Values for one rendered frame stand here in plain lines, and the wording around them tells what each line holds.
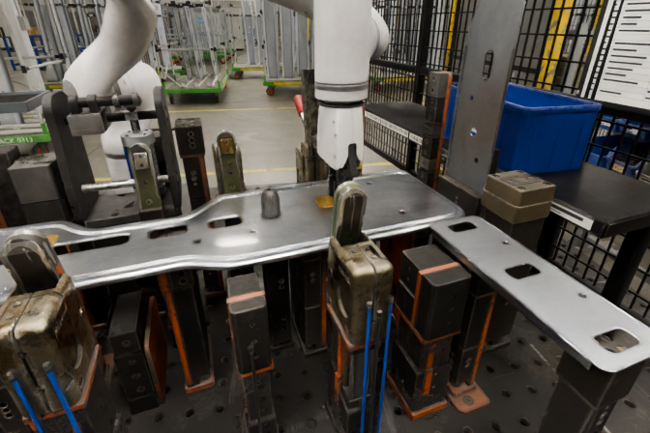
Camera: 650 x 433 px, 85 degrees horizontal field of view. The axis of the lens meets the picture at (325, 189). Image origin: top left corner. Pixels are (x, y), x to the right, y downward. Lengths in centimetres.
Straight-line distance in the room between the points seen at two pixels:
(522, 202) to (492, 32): 29
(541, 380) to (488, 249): 34
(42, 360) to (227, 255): 22
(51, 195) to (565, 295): 80
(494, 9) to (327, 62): 31
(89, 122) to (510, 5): 71
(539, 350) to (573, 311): 39
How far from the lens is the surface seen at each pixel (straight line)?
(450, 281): 52
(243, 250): 53
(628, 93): 89
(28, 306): 47
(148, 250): 58
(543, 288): 53
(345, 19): 54
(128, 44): 95
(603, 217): 68
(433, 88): 87
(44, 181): 78
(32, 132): 475
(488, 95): 71
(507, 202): 65
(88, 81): 103
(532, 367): 86
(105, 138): 113
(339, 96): 54
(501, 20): 70
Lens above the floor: 130
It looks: 25 degrees down
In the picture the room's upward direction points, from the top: straight up
